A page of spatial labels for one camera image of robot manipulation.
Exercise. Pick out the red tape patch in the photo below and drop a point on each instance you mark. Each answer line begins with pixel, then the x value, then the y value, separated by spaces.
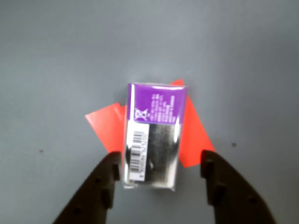
pixel 109 126

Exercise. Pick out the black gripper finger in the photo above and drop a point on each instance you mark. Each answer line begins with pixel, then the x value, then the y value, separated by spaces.
pixel 236 198
pixel 93 191

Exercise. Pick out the purple silver Bexel battery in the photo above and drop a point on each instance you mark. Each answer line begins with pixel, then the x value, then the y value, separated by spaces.
pixel 154 140

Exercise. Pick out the grey table mat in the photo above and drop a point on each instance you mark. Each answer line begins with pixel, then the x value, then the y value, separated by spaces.
pixel 46 70

